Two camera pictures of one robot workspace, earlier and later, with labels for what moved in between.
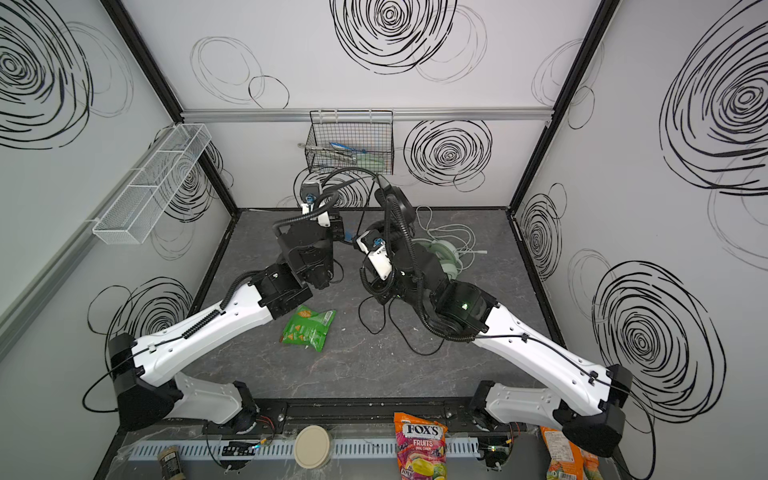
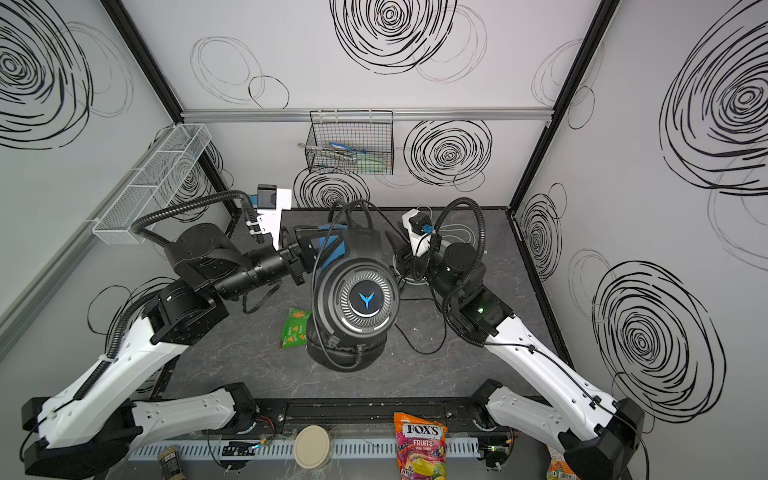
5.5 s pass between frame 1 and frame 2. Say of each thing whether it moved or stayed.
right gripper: moved
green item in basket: stayed
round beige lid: stayed
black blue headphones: moved
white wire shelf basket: stayed
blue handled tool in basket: stayed
